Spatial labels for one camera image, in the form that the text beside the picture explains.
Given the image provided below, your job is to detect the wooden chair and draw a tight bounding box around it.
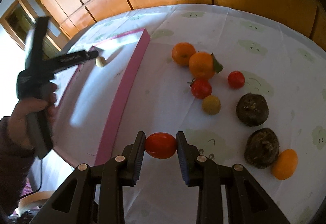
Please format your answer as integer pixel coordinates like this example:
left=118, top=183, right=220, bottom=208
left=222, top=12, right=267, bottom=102
left=17, top=191, right=54, bottom=216

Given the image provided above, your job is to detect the yellowish round longan fruit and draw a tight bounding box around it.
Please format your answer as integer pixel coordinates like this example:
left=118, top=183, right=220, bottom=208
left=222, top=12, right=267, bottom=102
left=202, top=95, right=221, bottom=115

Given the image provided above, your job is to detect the wooden door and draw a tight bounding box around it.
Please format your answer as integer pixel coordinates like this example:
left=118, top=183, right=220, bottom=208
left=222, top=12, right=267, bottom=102
left=1, top=0, right=68, bottom=53

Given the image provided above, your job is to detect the dark sleeved left forearm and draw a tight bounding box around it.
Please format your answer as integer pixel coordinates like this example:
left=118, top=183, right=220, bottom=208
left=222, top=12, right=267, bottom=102
left=1, top=117, right=35, bottom=216

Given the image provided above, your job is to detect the person's left hand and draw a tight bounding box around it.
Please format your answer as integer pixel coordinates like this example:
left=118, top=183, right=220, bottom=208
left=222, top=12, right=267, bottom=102
left=8, top=82, right=57, bottom=150

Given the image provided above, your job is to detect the small orange mandarin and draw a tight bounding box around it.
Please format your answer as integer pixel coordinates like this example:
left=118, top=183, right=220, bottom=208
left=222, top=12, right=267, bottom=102
left=271, top=149, right=298, bottom=180

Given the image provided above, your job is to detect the pink-edged white cardboard tray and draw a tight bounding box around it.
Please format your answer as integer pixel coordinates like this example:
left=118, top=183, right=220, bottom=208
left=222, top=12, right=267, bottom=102
left=53, top=28, right=150, bottom=167

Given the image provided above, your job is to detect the dark brown wrinkled fruit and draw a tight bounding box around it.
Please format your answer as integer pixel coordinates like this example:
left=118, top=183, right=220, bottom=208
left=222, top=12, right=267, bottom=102
left=236, top=93, right=269, bottom=127
left=244, top=128, right=280, bottom=169

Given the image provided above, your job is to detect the orange mandarin with leaf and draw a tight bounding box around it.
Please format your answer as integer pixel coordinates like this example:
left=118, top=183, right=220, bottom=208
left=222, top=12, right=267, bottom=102
left=188, top=52, right=223, bottom=80

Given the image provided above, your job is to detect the white tablecloth with green clouds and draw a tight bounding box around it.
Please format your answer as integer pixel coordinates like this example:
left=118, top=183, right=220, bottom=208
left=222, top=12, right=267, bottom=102
left=55, top=4, right=325, bottom=223

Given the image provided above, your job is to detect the pale round longan fruit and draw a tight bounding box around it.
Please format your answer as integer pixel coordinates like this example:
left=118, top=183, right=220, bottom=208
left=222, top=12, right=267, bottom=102
left=95, top=56, right=106, bottom=67

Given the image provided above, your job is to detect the red cherry tomato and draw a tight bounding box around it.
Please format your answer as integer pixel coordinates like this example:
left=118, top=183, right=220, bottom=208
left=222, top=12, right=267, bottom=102
left=188, top=78, right=212, bottom=99
left=228, top=71, right=245, bottom=89
left=145, top=132, right=177, bottom=159

